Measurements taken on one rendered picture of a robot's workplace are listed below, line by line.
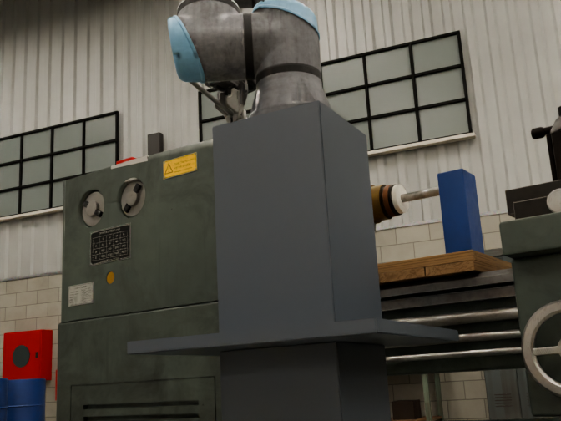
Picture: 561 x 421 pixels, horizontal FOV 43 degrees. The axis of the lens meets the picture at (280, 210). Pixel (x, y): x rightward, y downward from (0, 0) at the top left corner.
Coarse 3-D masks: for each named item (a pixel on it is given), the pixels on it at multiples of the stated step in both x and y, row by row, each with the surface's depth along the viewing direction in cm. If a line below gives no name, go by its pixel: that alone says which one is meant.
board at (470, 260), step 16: (432, 256) 141; (448, 256) 139; (464, 256) 137; (480, 256) 140; (384, 272) 146; (400, 272) 144; (416, 272) 142; (432, 272) 140; (448, 272) 138; (464, 272) 138
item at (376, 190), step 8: (376, 192) 166; (384, 192) 166; (376, 200) 166; (384, 200) 165; (376, 208) 166; (384, 208) 166; (392, 208) 165; (376, 216) 167; (384, 216) 167; (392, 216) 168
